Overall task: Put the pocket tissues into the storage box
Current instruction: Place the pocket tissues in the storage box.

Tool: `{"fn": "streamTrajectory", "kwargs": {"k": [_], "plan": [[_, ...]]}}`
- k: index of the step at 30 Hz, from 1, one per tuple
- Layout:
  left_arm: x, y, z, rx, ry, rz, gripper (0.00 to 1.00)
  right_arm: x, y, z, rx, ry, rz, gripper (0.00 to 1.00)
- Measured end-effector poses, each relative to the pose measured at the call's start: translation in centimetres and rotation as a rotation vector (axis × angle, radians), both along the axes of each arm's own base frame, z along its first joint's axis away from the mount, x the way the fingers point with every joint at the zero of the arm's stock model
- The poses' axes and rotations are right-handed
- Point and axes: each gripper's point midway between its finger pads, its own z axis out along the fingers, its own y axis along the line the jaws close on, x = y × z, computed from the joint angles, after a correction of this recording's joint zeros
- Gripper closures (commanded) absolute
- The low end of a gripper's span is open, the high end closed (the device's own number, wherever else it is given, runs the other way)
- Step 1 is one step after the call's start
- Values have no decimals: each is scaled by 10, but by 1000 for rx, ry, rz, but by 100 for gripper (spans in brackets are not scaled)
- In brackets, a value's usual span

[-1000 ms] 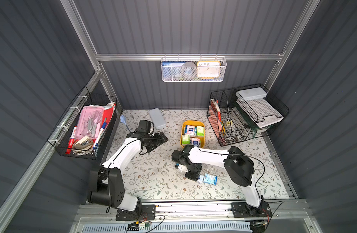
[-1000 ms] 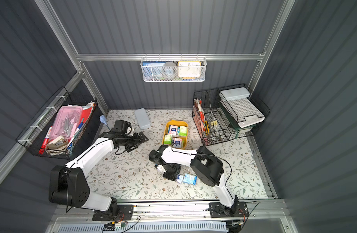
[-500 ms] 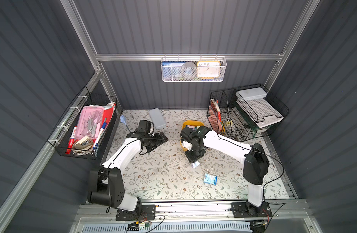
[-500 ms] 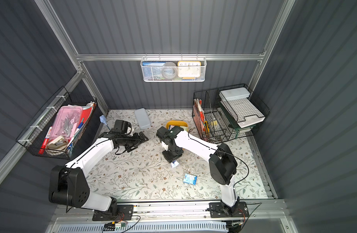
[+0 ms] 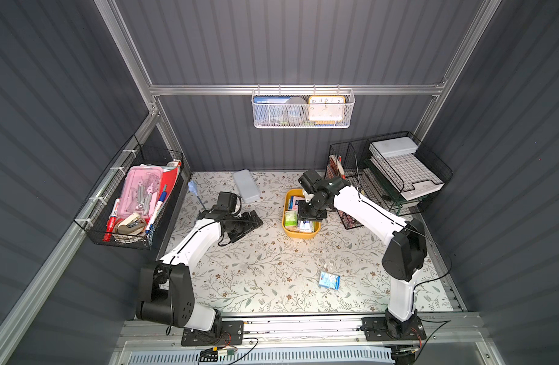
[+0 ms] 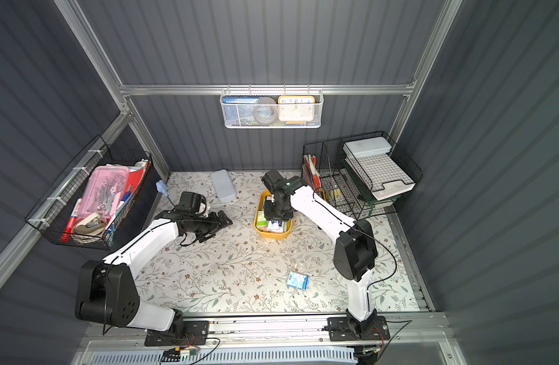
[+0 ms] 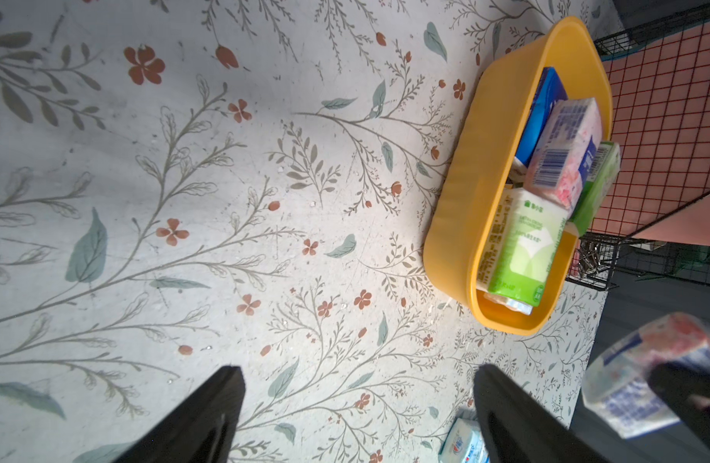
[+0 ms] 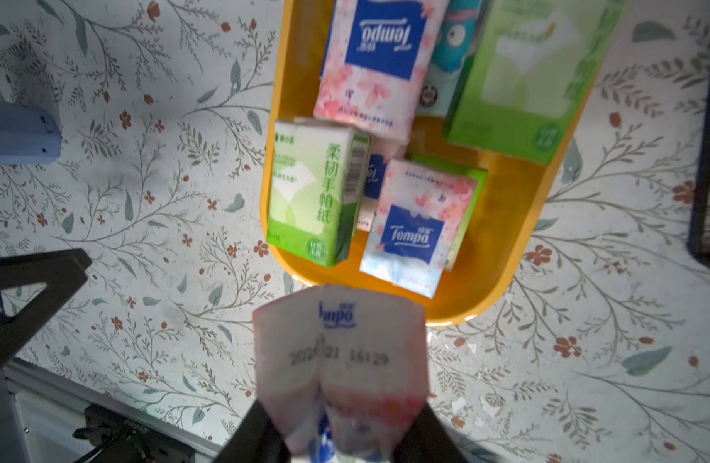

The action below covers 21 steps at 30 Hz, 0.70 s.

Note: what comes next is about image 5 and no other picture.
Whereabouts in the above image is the white plastic case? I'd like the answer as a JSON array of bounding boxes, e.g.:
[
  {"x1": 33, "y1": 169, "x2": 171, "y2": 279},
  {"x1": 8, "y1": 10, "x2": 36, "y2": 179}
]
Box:
[{"x1": 233, "y1": 169, "x2": 261, "y2": 203}]

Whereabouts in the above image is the black wire side basket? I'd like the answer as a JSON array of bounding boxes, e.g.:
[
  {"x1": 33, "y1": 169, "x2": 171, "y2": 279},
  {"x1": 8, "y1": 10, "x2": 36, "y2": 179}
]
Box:
[{"x1": 75, "y1": 138, "x2": 185, "y2": 250}]

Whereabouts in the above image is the pink tissue pack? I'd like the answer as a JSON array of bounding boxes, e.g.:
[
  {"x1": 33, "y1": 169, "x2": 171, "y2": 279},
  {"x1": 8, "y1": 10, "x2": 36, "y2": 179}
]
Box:
[
  {"x1": 288, "y1": 196, "x2": 305, "y2": 211},
  {"x1": 298, "y1": 221, "x2": 315, "y2": 234}
]

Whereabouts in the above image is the blue box in basket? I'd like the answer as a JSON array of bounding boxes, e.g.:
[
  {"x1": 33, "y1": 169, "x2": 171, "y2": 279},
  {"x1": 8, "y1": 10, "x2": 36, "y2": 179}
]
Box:
[{"x1": 252, "y1": 96, "x2": 290, "y2": 129}]

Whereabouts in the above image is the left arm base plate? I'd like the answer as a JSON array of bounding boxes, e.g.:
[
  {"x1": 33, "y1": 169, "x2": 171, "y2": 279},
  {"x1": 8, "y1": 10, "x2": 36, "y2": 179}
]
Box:
[{"x1": 181, "y1": 320, "x2": 244, "y2": 347}]

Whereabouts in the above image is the grey tape roll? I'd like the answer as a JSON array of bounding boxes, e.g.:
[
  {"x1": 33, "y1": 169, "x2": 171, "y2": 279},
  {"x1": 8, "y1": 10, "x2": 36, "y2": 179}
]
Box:
[{"x1": 284, "y1": 97, "x2": 308, "y2": 126}]

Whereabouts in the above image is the green tissue pack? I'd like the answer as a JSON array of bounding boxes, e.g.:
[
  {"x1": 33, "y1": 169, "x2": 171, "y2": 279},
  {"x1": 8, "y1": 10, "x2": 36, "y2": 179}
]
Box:
[{"x1": 284, "y1": 210, "x2": 298, "y2": 231}]

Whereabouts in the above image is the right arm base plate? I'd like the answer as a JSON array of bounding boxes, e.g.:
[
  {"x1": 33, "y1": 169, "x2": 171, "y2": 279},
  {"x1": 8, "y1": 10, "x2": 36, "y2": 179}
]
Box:
[{"x1": 360, "y1": 316, "x2": 428, "y2": 342}]

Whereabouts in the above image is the white paper stack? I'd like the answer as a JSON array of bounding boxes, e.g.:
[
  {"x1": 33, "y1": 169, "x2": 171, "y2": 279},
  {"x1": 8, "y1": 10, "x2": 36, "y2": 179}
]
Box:
[{"x1": 369, "y1": 137, "x2": 444, "y2": 201}]

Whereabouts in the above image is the white wire wall basket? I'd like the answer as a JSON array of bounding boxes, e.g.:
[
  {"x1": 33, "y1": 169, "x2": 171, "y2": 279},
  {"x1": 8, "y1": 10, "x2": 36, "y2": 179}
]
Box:
[{"x1": 251, "y1": 88, "x2": 356, "y2": 129}]

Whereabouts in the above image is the black wire desk organizer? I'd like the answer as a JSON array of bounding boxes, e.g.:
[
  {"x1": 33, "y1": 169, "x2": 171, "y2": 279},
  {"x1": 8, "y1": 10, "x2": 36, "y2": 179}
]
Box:
[{"x1": 324, "y1": 131, "x2": 454, "y2": 217}]

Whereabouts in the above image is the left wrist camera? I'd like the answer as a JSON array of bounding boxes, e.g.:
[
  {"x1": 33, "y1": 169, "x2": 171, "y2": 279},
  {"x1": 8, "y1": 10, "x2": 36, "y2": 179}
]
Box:
[{"x1": 215, "y1": 192, "x2": 242, "y2": 215}]

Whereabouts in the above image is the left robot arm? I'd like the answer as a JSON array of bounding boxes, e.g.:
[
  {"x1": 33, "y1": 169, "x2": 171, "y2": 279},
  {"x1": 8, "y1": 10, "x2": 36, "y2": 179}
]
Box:
[{"x1": 136, "y1": 211, "x2": 263, "y2": 337}]

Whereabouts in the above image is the yellow storage box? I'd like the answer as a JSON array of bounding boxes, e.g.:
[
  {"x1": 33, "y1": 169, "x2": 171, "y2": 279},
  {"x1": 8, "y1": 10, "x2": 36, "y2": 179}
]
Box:
[{"x1": 282, "y1": 189, "x2": 320, "y2": 240}]

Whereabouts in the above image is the blue brush holder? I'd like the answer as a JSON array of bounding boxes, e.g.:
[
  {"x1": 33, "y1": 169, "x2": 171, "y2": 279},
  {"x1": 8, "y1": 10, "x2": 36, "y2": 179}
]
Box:
[{"x1": 188, "y1": 180, "x2": 206, "y2": 210}]

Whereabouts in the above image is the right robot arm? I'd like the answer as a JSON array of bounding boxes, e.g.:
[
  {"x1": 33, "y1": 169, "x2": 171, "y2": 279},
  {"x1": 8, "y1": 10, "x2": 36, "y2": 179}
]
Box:
[{"x1": 298, "y1": 170, "x2": 428, "y2": 323}]

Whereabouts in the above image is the yellow alarm clock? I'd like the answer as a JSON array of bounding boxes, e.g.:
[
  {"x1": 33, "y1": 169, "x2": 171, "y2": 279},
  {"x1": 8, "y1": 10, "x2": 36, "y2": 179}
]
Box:
[{"x1": 308, "y1": 95, "x2": 346, "y2": 123}]

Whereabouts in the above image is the light blue tissue pack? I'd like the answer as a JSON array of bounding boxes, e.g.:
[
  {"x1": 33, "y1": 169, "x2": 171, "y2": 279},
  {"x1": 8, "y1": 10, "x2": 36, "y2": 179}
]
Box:
[{"x1": 318, "y1": 272, "x2": 341, "y2": 290}]

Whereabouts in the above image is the red marker pen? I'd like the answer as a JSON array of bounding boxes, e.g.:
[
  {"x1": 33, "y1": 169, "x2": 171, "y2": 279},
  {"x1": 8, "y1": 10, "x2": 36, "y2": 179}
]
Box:
[{"x1": 102, "y1": 198, "x2": 121, "y2": 242}]

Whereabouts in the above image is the pink pencil case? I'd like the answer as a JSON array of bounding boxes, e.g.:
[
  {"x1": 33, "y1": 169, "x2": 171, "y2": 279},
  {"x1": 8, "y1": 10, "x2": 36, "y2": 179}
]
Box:
[{"x1": 118, "y1": 165, "x2": 163, "y2": 220}]

